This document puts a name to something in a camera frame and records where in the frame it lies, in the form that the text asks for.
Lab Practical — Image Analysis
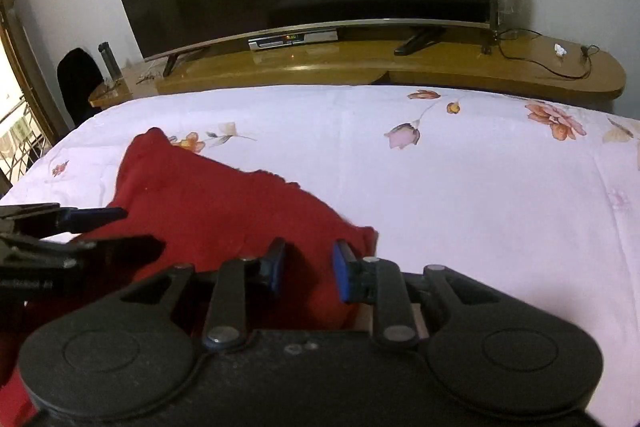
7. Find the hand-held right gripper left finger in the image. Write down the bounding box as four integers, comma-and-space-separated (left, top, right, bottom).
122, 237, 287, 352

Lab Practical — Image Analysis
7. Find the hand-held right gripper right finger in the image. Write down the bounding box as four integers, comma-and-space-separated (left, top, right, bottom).
332, 238, 501, 349

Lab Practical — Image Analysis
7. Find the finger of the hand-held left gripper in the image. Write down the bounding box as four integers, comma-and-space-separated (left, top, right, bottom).
65, 234, 166, 278
0, 203, 129, 238

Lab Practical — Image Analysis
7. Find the red garment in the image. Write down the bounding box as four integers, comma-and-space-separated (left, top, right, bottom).
0, 127, 381, 427

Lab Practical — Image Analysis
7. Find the window with metal grille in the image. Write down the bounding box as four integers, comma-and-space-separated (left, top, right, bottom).
0, 0, 57, 198

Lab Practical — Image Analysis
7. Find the floral pink bed sheet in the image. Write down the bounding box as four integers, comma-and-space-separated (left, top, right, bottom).
0, 84, 640, 427

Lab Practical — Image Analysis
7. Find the black chair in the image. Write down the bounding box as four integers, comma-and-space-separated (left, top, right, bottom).
56, 48, 106, 128

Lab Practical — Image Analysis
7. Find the dark metal bottle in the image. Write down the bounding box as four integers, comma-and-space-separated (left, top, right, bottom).
97, 41, 121, 80

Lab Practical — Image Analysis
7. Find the wooden television stand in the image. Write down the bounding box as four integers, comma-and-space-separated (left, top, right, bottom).
89, 24, 628, 114

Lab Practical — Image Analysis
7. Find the silver set-top box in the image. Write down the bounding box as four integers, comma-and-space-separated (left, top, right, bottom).
248, 32, 340, 50

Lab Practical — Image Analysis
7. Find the black cable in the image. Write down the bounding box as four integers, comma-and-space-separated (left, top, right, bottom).
492, 27, 601, 80

